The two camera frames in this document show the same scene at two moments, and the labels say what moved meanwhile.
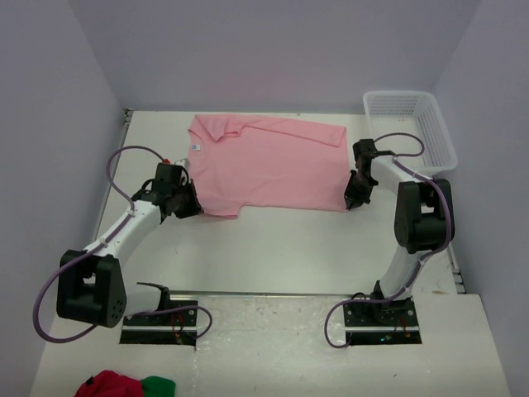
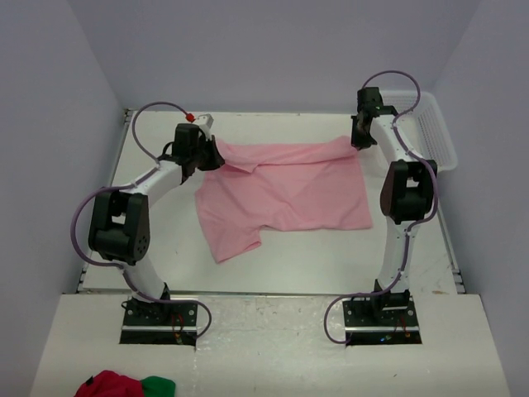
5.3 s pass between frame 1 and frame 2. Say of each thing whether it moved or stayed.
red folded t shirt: stayed
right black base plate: stayed
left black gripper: moved
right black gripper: moved
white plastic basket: stayed
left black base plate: stayed
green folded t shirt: stayed
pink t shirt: moved
